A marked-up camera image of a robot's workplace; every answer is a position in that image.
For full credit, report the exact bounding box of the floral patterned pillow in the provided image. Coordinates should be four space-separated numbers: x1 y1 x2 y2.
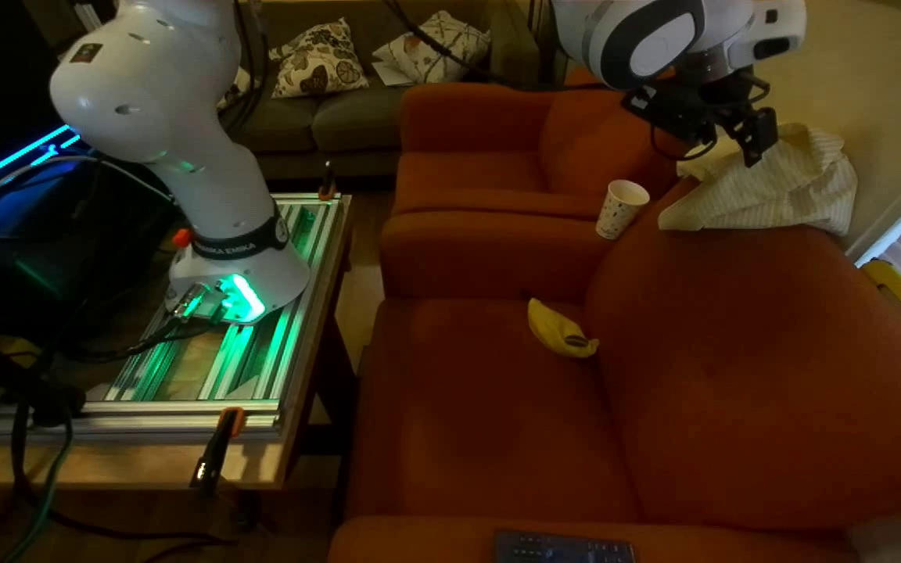
267 15 372 104
368 6 495 88

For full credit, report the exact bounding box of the green cable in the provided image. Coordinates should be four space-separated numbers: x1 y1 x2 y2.
0 415 79 563

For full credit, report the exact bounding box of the yellow plush toy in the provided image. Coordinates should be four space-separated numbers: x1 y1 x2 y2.
525 295 602 362

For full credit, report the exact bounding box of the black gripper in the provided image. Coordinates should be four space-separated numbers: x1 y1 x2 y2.
620 66 785 169

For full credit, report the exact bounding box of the yellow striped towel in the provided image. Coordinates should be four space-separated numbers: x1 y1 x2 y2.
655 121 861 242

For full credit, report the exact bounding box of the dark blue box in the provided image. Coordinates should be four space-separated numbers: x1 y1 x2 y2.
0 121 184 354

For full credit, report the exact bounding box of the dark sofa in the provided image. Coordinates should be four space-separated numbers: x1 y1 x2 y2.
212 0 547 183

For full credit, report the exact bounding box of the white paper cup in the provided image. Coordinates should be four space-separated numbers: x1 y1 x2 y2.
594 177 655 245

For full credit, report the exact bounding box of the black remote control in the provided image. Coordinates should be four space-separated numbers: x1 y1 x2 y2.
492 529 639 563

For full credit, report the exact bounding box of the aluminium frame robot table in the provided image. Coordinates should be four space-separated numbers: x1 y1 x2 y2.
0 187 353 494

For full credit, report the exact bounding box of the orange armchair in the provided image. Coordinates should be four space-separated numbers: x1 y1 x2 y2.
388 66 681 223
326 192 901 563

